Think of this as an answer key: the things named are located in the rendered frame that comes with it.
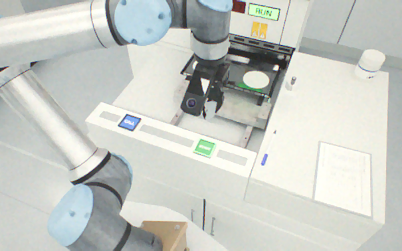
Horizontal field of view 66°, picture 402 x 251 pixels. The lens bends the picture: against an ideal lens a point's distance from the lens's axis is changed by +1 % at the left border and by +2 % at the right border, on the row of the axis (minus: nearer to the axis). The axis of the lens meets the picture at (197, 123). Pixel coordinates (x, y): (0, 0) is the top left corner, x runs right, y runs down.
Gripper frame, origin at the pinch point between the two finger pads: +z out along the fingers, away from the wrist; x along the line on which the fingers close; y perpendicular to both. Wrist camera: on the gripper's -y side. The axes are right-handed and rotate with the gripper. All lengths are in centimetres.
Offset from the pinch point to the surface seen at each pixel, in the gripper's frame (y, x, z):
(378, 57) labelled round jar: 52, -42, 5
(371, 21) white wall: 207, -62, 75
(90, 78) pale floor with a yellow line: 94, 138, 111
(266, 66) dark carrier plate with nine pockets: 53, -7, 21
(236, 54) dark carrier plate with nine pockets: 56, 7, 21
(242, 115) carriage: 24.8, -5.2, 22.7
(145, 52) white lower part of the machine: 59, 55, 36
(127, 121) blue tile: 0.7, 26.6, 14.2
